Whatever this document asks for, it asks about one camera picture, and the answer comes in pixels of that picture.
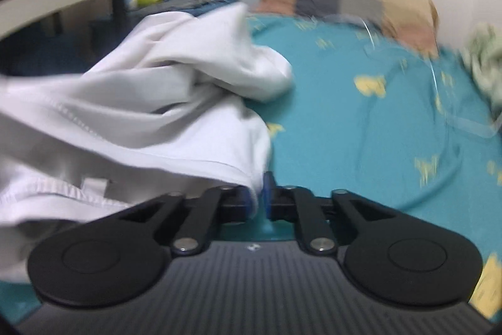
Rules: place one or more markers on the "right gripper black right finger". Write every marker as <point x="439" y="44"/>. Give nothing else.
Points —
<point x="298" y="206"/>

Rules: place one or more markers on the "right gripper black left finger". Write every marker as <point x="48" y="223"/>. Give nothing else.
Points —
<point x="216" y="206"/>

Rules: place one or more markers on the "white t-shirt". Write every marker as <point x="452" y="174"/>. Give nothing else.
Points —
<point x="164" y="111"/>

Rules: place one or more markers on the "teal patterned bed sheet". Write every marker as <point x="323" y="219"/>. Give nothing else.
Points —
<point x="401" y="154"/>

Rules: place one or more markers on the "grey cloth on chair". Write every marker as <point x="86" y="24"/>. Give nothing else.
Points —
<point x="194" y="7"/>

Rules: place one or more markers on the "green fleece blanket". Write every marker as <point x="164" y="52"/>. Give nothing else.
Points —
<point x="481" y="58"/>

